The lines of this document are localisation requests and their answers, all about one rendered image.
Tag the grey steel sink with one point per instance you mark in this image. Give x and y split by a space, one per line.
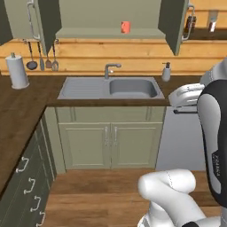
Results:
85 88

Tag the grey sink tap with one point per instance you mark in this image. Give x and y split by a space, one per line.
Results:
107 71

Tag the grey dishwasher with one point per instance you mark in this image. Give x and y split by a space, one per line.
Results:
180 142

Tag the grey hanging ladle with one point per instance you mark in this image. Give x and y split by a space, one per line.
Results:
32 64

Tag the dark spice jar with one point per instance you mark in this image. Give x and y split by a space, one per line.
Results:
190 23

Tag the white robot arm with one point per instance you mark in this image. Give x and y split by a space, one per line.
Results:
212 124

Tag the dark wooden wall shelf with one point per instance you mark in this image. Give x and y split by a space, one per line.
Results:
209 34

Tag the white soap dispenser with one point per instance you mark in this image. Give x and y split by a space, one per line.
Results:
166 73

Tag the white paper towel roll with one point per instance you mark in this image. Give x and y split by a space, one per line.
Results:
17 72

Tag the grey hanging slotted spoon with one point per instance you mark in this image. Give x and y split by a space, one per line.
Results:
55 65

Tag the red cup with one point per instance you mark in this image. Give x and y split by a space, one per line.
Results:
126 27

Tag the grey hanging spatula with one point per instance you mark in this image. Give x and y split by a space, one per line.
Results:
41 62

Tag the green base cupboard door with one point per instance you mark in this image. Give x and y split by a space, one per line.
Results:
84 146
136 146

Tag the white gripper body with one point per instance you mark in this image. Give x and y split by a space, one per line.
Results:
184 95

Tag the green open wall cabinet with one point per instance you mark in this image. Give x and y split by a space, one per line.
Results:
97 14

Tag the dark green drawer cabinet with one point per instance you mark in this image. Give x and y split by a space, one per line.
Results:
29 165

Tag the pale spice jar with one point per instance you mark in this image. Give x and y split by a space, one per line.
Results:
212 22

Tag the green false drawer panel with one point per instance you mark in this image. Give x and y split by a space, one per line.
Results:
109 114

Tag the dark green wall cabinet door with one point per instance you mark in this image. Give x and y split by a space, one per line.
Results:
4 23

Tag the grey hanging slotted turner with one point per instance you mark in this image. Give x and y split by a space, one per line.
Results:
48 63

